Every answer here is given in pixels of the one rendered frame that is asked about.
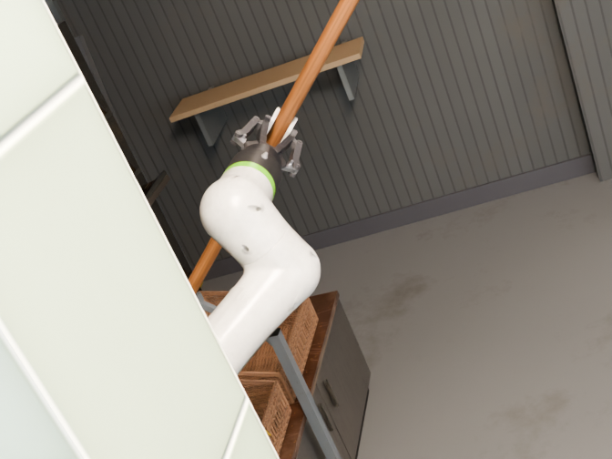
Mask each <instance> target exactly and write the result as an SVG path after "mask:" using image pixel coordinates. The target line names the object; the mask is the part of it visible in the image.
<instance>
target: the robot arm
mask: <svg viewBox="0 0 612 459"><path fill-rule="evenodd" d="M280 110H281V109H280V108H279V107H277V109H276V110H275V112H274V114H273V116H272V117H271V116H269V115H266V117H265V118H264V119H263V120H260V118H259V117H254V118H253V119H252V120H251V121H250V122H249V123H248V124H247V125H246V126H245V127H244V128H243V129H240V130H236V132H235V134H234V136H233V137H232V139H231V141H230V143H231V144H232V145H234V146H236V145H239V146H241V151H240V152H239V153H237V154H236V155H235V156H234V157H233V159H232V160H231V162H230V163H229V165H228V166H227V168H226V170H225V171H224V173H223V175H222V176H221V178H220V179H219V180H217V181H216V182H214V183H213V184H212V185H211V186H210V187H209V188H208V189H207V190H206V192H205V193H204V195H203V197H202V200H201V202H200V207H199V215H200V220H201V223H202V225H203V227H204V229H205V231H206V232H207V233H208V234H209V235H210V236H211V237H212V238H213V239H214V240H215V241H216V242H217V243H218V244H219V245H220V246H221V247H222V248H223V249H224V250H226V251H227V252H228V253H229V254H230V255H231V256H232V257H233V258H234V259H235V260H236V261H237V262H238V263H239V264H240V266H241V267H242V268H243V270H244V273H243V276H242V277H241V278H240V280H239V281H238V283H237V284H236V285H235V287H233V288H232V289H231V290H230V291H229V293H228V294H227V295H226V296H225V298H224V299H223V300H222V301H221V303H220V304H219V305H218V306H217V307H216V309H215V310H214V311H213V312H212V313H211V314H210V316H209V317H208V320H209V323H210V325H211V327H212V329H213V330H214V332H215V333H216V335H217V337H218V339H219V342H220V344H221V346H222V348H223V350H224V352H225V353H226V355H227V357H228V359H229V362H230V363H231V365H232V367H233V369H234V371H235V373H236V374H237V376H238V375H239V374H240V372H241V371H242V369H243V368H244V367H245V366H246V364H247V363H248V362H249V361H250V359H251V358H252V357H253V355H254V354H255V353H256V352H257V350H258V349H259V348H260V347H261V346H262V344H263V343H264V342H265V341H267V340H268V338H269V337H270V336H271V335H272V334H273V333H274V332H275V331H276V328H277V327H279V326H280V325H281V324H282V322H283V321H284V320H285V319H286V318H287V317H288V316H289V315H290V314H291V313H292V312H293V311H294V310H295V309H296V308H297V307H299V306H300V305H301V304H302V303H303V302H304V301H305V300H306V299H307V298H308V297H309V296H310V295H311V294H312V293H313V292H314V291H315V289H316V287H317V286H318V283H319V281H320V277H321V264H320V261H319V258H318V256H317V254H316V252H315V251H314V250H313V248H312V247H311V246H310V245H309V244H308V243H307V242H305V241H304V240H303V239H302V238H301V237H300V236H299V235H298V234H297V232H296V231H295V230H294V229H293V228H292V227H291V226H290V225H289V224H288V223H287V222H286V220H285V219H284V218H283V217H282V215H281V214H280V213H279V212H278V211H277V209H276V208H275V207H274V205H273V204H272V200H273V198H274V196H275V194H276V192H277V190H278V187H279V185H280V183H281V173H282V172H283V171H287V172H288V173H289V175H290V176H291V177H293V178H294V177H295V176H296V174H297V172H298V170H299V169H300V167H301V164H300V161H299V158H300V154H301V147H302V141H301V140H296V139H295V136H296V134H297V133H298V132H297V130H295V129H293V127H294V125H295V123H296V121H297V120H298V118H297V117H294V119H293V120H292V122H291V124H290V126H289V128H288V130H287V131H286V133H285V135H284V137H283V139H282V140H281V142H280V144H278V145H277V146H276V147H273V146H271V145H269V144H268V143H267V142H266V141H267V134H268V133H269V131H270V128H271V126H272V124H273V123H274V121H275V119H276V117H277V116H278V114H279V112H280ZM255 128H256V129H257V130H258V133H257V137H256V141H246V140H247V137H248V136H249V135H250V134H251V133H252V132H253V131H254V129H255ZM289 148H292V150H291V154H290V158H289V162H288V163H287V164H286V161H285V160H284V158H283V156H282V154H283V153H284V152H285V151H286V150H288V149H289Z"/></svg>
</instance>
